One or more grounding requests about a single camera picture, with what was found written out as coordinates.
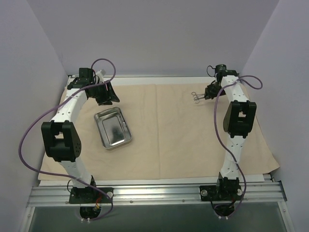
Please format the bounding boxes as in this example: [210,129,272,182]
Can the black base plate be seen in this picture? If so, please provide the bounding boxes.
[69,187,111,204]
[199,185,242,202]

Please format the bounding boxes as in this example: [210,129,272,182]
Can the steel surgical scissors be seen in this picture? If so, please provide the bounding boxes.
[193,95,205,104]

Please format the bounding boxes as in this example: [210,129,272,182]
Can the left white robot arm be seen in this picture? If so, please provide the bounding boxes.
[41,68,120,203]

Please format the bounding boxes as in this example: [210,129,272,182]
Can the steel instrument tray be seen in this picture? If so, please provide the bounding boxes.
[94,107,132,150]

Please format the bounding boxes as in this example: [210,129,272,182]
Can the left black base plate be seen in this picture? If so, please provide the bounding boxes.
[69,187,111,204]

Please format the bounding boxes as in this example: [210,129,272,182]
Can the front aluminium rail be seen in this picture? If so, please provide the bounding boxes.
[27,182,286,207]

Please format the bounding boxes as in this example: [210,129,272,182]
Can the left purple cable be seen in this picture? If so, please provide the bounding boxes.
[19,58,117,222]

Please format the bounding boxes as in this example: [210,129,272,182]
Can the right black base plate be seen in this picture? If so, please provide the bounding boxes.
[199,185,242,202]

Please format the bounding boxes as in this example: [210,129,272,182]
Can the back aluminium rail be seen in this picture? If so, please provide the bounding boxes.
[68,73,239,78]

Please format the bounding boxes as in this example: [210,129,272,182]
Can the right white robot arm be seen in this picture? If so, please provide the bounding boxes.
[204,64,256,200]

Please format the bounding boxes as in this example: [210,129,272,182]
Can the purple cable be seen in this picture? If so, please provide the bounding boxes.
[19,58,117,222]
[214,75,263,218]

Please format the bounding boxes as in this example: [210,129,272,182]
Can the aluminium rail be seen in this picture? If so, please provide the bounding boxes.
[68,73,239,78]
[27,182,286,207]

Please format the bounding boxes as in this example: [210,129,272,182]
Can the steel forceps with ring handles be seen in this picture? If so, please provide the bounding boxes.
[191,92,204,98]

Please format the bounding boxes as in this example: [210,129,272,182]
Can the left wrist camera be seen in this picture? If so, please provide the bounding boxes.
[96,70,106,78]

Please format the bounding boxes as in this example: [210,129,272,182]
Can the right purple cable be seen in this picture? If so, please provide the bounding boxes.
[214,75,263,218]

